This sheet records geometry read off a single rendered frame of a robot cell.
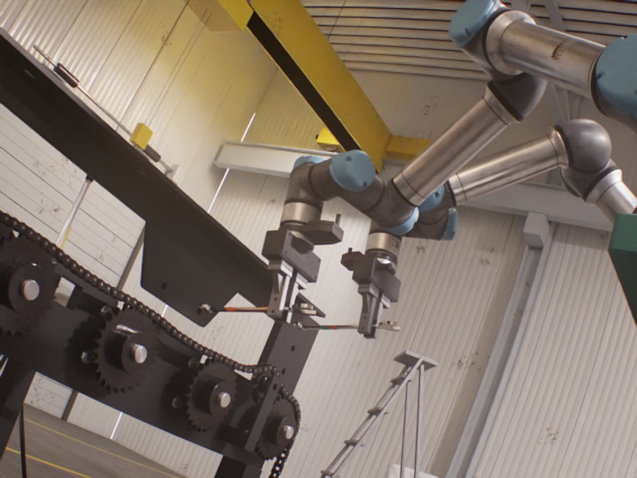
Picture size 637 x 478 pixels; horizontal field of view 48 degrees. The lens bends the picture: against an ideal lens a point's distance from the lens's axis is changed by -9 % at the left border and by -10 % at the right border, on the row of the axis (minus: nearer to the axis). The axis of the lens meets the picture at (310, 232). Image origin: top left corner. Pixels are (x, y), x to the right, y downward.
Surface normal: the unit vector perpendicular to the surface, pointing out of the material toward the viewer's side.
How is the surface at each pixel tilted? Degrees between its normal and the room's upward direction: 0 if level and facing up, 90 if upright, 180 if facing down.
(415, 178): 122
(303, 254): 78
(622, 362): 90
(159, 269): 90
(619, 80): 93
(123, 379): 90
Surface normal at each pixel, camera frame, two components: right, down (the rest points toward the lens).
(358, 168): 0.64, -0.20
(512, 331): -0.43, -0.44
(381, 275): 0.84, -0.07
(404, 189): -0.41, 0.13
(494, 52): -0.39, 0.58
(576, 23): -0.55, -0.02
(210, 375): 0.82, 0.16
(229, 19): -0.37, 0.88
